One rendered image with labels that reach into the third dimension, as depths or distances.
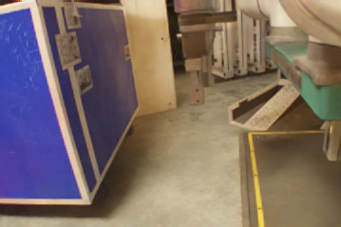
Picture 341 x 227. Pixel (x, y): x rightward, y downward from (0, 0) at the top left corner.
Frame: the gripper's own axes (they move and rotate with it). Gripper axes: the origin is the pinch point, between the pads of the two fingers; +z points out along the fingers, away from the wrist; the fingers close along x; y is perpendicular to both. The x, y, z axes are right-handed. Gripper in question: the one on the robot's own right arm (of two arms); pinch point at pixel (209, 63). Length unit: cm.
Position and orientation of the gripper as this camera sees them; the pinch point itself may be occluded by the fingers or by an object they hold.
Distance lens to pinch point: 89.0
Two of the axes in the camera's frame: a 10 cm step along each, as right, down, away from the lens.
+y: 9.7, -0.2, -2.4
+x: 2.1, -3.7, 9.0
